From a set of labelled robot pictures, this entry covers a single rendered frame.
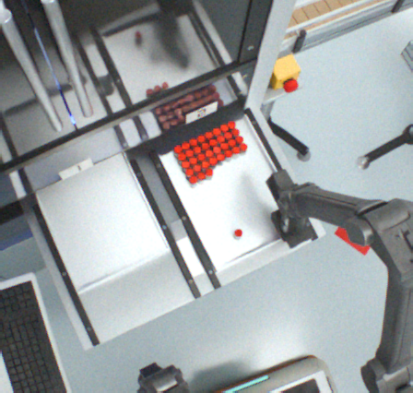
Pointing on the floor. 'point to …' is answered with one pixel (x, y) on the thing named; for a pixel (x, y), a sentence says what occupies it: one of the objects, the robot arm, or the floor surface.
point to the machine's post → (272, 39)
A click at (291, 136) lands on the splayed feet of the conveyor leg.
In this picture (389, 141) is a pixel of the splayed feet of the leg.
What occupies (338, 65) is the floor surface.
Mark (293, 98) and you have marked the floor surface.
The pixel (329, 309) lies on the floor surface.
